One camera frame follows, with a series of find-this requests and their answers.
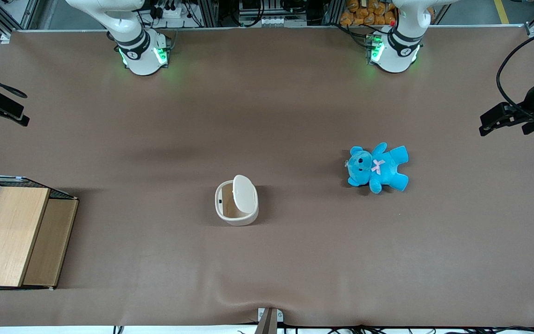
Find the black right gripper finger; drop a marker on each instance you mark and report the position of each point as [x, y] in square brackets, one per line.
[7, 105]

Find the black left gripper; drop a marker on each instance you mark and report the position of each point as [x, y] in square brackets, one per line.
[530, 101]

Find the white lidded trash can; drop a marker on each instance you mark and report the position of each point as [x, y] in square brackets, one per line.
[244, 195]

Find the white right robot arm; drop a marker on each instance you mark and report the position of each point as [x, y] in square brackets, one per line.
[142, 60]

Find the blue teddy bear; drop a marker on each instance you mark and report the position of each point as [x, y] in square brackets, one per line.
[387, 167]

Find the orange plush toys pile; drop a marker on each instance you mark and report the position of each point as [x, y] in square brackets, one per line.
[364, 16]

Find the white power strip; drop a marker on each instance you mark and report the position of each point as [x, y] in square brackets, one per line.
[169, 11]
[276, 21]

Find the brown table mat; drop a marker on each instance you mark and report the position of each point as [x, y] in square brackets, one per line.
[295, 93]

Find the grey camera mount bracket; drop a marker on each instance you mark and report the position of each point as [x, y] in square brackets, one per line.
[267, 324]

